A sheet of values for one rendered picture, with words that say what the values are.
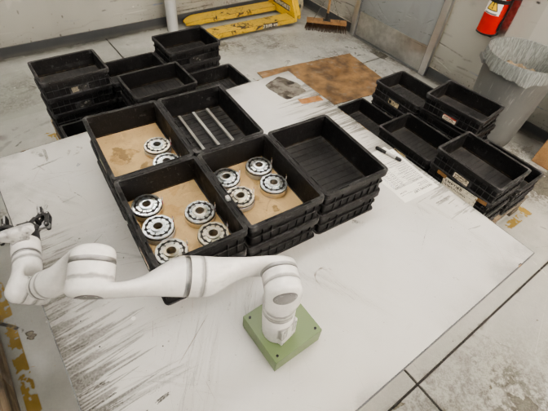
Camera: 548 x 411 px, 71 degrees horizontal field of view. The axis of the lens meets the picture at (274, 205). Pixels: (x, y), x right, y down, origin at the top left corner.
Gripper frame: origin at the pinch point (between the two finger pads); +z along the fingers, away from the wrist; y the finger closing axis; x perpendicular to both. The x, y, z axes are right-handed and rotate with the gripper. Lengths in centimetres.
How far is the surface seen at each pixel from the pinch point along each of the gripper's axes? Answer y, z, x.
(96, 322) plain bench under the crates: 8.4, -29.6, -25.6
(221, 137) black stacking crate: 74, 24, -11
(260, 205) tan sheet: 71, -18, -14
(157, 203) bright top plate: 38.3, -5.4, -8.8
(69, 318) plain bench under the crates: 1.5, -24.8, -24.8
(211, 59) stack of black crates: 118, 155, -35
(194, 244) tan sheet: 44, -25, -14
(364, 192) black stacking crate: 110, -29, -16
